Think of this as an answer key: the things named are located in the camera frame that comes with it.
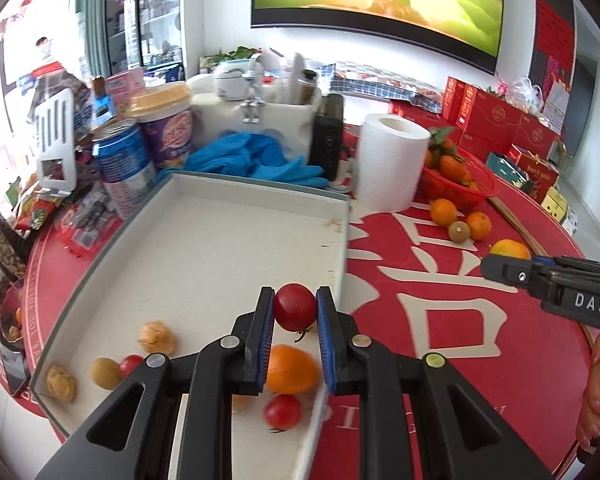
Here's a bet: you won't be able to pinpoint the white paper towel roll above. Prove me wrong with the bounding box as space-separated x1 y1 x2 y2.
354 113 432 212

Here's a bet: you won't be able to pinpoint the large orange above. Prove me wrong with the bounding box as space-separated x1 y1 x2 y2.
266 344 322 395

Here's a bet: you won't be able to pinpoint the red printed tablecloth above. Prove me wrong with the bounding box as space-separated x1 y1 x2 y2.
0 110 600 480

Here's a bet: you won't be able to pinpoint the white rice cooker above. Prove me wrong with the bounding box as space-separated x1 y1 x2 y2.
214 60 256 103

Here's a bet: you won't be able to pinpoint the small red tomato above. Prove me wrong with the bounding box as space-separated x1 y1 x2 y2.
118 354 145 380

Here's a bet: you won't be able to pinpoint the black box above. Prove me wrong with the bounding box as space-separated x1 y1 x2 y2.
310 93 345 182

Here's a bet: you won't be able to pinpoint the blue rubber gloves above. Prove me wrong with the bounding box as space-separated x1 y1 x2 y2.
182 132 328 188

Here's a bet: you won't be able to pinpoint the white cardboard tray box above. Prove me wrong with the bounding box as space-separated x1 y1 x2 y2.
30 170 352 480

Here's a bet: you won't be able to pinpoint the red wall decoration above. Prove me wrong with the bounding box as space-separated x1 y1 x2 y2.
532 0 578 126

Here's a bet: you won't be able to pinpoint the glass jar dark lid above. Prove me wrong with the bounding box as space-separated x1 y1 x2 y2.
300 70 318 103

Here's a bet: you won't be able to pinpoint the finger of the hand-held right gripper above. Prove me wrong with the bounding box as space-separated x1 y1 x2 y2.
481 254 548 293
532 255 600 278

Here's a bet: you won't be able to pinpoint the red plastic basket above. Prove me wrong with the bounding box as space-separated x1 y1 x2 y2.
420 147 501 211

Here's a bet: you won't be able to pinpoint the grey door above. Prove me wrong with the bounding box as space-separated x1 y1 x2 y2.
562 55 600 156

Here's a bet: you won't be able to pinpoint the red snack packet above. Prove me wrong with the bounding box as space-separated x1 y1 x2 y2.
57 200 123 258

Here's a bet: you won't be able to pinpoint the checked blue bag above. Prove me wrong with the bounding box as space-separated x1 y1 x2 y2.
320 62 443 111

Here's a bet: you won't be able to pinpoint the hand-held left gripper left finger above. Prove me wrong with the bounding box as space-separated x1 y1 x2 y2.
35 286 276 480

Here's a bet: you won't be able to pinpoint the green leafy plant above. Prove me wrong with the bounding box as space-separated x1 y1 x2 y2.
200 46 263 73

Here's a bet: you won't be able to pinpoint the wooden strip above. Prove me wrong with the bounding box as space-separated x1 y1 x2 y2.
487 197 600 356

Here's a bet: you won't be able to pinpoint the purple cup yellow lid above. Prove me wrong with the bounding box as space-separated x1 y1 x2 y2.
130 81 195 171

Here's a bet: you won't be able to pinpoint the glass display cabinet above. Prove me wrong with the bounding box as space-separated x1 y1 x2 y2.
75 0 186 78

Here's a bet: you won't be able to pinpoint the clear plastic bag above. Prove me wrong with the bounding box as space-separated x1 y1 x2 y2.
507 77 546 113

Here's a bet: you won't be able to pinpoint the colourful snack bag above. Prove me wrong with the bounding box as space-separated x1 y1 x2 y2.
10 180 76 231

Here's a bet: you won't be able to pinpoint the white basin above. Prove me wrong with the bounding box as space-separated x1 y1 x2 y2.
190 87 323 166

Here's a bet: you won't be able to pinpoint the yellow box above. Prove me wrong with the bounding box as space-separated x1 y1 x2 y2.
540 187 578 233

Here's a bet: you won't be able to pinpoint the green box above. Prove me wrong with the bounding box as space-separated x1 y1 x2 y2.
485 152 536 196

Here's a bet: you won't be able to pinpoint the pink box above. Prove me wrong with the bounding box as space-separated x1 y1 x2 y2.
104 70 148 116

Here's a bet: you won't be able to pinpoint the white slotted rack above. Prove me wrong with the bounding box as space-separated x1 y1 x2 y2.
35 87 77 196

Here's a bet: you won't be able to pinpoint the person's right hand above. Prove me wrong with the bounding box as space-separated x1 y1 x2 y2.
575 332 600 463

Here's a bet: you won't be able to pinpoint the pile of leafy tangerines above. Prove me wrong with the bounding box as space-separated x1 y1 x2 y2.
422 127 481 191

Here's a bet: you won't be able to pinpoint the blue drink can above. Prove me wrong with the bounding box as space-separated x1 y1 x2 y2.
91 121 158 221

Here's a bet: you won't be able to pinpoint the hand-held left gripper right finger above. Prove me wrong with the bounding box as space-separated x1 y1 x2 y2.
316 286 553 480

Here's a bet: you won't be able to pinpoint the metal faucet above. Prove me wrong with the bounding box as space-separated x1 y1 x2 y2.
240 52 268 125

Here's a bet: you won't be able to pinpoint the brown patterned bag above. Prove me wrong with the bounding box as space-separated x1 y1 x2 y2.
0 195 31 331

